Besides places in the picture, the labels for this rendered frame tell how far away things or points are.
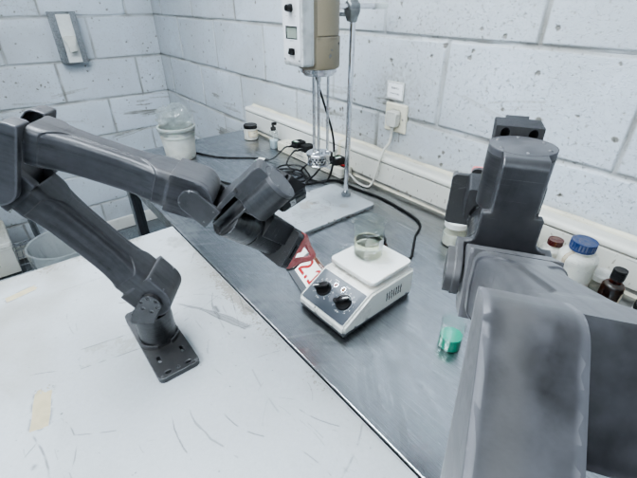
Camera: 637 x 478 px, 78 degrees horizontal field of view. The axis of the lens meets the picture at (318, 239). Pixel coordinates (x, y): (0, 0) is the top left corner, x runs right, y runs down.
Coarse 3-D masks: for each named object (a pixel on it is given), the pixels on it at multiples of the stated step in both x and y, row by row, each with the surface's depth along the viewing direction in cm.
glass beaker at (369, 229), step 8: (360, 216) 79; (368, 216) 79; (376, 216) 79; (360, 224) 80; (368, 224) 80; (376, 224) 79; (384, 224) 77; (360, 232) 75; (368, 232) 74; (376, 232) 75; (384, 232) 76; (360, 240) 76; (368, 240) 75; (376, 240) 76; (360, 248) 77; (368, 248) 76; (376, 248) 77; (360, 256) 78; (368, 256) 77; (376, 256) 78
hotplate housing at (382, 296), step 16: (320, 272) 80; (336, 272) 79; (400, 272) 78; (368, 288) 74; (384, 288) 75; (400, 288) 79; (304, 304) 79; (368, 304) 73; (384, 304) 77; (352, 320) 71; (368, 320) 76
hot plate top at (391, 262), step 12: (348, 252) 81; (384, 252) 81; (396, 252) 81; (336, 264) 79; (348, 264) 78; (360, 264) 78; (372, 264) 78; (384, 264) 78; (396, 264) 78; (408, 264) 78; (360, 276) 74; (372, 276) 74; (384, 276) 74
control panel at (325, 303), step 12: (324, 276) 79; (336, 276) 78; (312, 288) 78; (336, 288) 76; (348, 288) 75; (312, 300) 77; (324, 300) 76; (360, 300) 73; (324, 312) 74; (336, 312) 73; (348, 312) 72
